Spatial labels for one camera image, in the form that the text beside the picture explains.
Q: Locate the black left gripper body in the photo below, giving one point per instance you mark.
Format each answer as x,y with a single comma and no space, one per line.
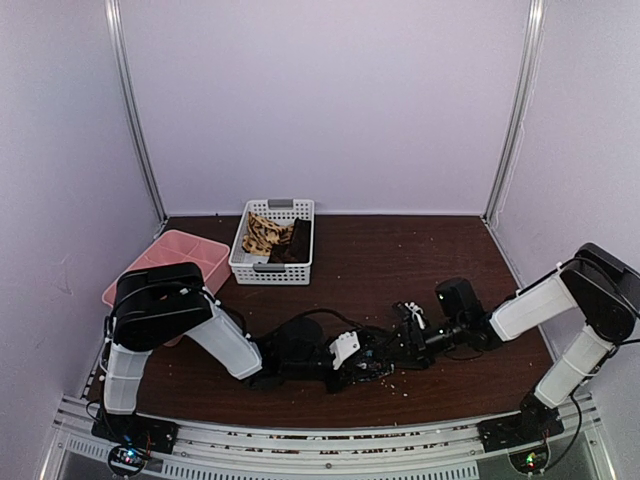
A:
341,380

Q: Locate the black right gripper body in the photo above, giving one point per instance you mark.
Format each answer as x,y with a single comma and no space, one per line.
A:
431,345

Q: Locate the navy floral patterned tie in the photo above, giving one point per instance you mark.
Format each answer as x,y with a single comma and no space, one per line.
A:
369,365

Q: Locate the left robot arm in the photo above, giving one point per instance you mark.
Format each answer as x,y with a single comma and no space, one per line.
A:
297,350

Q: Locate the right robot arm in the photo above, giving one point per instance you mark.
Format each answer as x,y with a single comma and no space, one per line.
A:
603,288

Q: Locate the dark brown red floral tie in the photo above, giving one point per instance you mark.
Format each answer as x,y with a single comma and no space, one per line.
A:
297,249

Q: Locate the white perforated plastic basket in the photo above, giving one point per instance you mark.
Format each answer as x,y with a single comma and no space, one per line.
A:
251,269

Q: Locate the yellow floral tie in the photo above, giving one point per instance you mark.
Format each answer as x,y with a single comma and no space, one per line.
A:
262,234

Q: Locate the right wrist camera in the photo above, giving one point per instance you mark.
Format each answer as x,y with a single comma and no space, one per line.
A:
411,313

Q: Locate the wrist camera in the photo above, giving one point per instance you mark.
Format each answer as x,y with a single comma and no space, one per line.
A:
411,313
343,347

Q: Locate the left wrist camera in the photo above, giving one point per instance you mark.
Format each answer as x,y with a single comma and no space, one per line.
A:
343,347

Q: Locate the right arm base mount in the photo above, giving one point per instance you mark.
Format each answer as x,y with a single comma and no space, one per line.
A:
519,429

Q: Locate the aluminium front rail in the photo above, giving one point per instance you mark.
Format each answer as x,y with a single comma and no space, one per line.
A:
438,450

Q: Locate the right aluminium frame post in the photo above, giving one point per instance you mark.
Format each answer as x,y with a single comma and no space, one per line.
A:
527,71

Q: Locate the aluminium frame post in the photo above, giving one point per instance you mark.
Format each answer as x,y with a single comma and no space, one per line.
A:
117,37
527,71

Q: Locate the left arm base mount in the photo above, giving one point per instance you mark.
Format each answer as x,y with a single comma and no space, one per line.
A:
141,432

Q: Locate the left aluminium frame post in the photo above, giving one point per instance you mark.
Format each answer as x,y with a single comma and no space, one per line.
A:
117,37

